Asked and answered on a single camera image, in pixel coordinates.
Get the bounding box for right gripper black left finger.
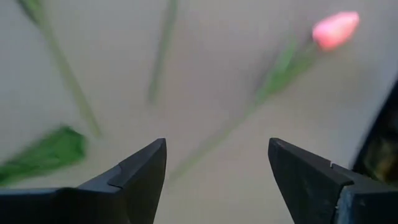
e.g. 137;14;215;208
0;138;167;224

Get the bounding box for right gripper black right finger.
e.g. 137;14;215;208
267;138;398;224

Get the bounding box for green flower stem with leaf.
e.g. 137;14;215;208
17;0;103;138

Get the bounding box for pink tulip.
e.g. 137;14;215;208
169;11;361;181

